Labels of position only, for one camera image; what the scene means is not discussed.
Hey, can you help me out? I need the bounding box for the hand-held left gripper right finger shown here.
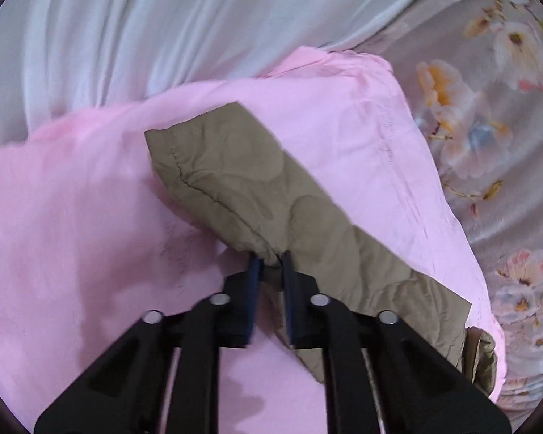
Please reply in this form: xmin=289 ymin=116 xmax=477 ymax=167
xmin=281 ymin=251 xmax=512 ymax=434

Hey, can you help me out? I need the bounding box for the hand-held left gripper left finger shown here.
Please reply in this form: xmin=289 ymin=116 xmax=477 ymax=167
xmin=34 ymin=255 xmax=261 ymax=434

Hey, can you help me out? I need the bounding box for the khaki padded jacket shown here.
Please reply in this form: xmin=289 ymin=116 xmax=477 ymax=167
xmin=144 ymin=102 xmax=498 ymax=392

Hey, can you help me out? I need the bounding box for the pink printed bed sheet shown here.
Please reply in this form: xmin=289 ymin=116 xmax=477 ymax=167
xmin=0 ymin=45 xmax=508 ymax=434

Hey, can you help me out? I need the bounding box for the grey floral bed sheet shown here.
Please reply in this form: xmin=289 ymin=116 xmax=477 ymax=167
xmin=326 ymin=0 xmax=543 ymax=432

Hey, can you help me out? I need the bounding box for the white satin quilt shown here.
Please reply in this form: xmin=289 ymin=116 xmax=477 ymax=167
xmin=0 ymin=0 xmax=444 ymax=151

